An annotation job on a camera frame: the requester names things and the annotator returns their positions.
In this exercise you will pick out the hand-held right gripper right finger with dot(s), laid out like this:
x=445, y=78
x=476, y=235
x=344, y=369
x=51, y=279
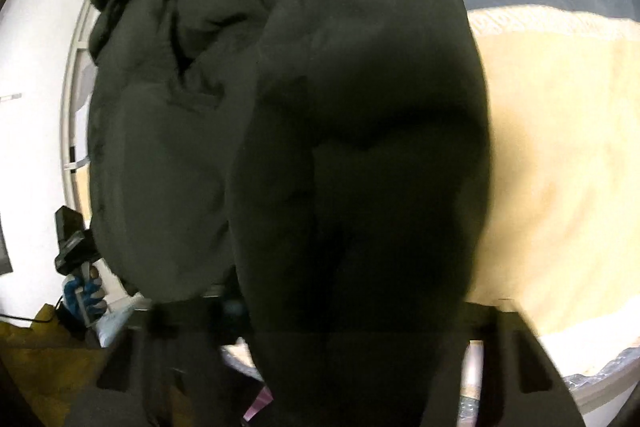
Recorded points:
x=520, y=357

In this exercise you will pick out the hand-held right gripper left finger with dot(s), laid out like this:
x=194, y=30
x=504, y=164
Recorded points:
x=165, y=357

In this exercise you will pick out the black puffer coat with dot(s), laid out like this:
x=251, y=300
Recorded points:
x=300, y=132

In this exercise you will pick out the person's left hand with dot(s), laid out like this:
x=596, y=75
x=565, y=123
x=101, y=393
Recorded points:
x=87, y=297

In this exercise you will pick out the patterned bed sheet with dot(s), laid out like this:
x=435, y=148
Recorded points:
x=590, y=387

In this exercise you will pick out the white slatted cabinet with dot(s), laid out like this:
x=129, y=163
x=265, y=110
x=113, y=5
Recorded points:
x=75, y=107

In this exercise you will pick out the striped bed cover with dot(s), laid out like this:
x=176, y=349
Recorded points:
x=560, y=132

